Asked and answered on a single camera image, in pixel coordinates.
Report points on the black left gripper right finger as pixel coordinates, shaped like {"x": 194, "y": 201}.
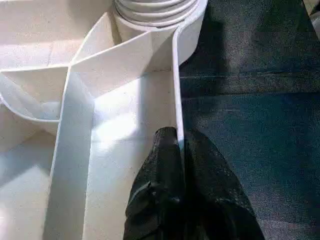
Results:
{"x": 220, "y": 200}

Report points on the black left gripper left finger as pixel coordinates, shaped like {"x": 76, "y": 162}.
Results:
{"x": 157, "y": 195}

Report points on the white plastic table leg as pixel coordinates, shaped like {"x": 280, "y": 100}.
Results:
{"x": 155, "y": 10}

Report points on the white plastic table top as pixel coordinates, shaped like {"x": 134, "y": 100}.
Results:
{"x": 75, "y": 125}

